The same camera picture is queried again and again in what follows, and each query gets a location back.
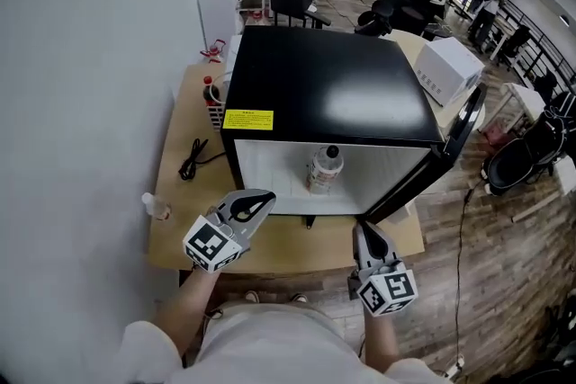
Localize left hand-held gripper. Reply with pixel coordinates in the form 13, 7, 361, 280
182, 188, 277, 274

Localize person's left forearm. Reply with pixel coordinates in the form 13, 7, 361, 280
151, 266, 222, 371

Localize clear drink bottle red label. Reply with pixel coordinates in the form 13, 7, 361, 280
306, 145, 346, 197

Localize black armchair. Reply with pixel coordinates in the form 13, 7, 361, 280
269, 0, 333, 31

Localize small clear plastic bottle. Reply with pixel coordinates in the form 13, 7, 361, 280
140, 192, 175, 224

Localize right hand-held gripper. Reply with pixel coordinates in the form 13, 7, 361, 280
347, 220, 420, 320

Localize black floor cable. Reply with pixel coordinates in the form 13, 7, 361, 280
453, 187, 474, 371

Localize dark cola bottle red cap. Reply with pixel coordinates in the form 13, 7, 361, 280
202, 76, 222, 108

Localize black power cable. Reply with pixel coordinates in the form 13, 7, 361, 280
178, 138, 227, 183

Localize white microwave oven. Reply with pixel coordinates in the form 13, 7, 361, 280
413, 36, 487, 109

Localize white wire rack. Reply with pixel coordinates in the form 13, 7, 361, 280
205, 96, 227, 132

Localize black mini fridge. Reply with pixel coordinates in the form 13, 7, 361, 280
220, 25, 489, 226

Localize person's right forearm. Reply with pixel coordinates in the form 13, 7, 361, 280
361, 308, 402, 375

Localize white side table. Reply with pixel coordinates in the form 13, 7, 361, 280
478, 82, 548, 137

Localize white water dispenser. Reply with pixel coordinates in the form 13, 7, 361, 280
197, 0, 240, 51

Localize black office chair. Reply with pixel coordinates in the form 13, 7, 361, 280
355, 0, 434, 38

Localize black metal shelf rack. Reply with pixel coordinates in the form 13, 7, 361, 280
489, 0, 576, 83

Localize person's white clothing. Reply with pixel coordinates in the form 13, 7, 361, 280
111, 299, 452, 384

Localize clear jug red handle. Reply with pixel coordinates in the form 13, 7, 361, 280
199, 39, 228, 65

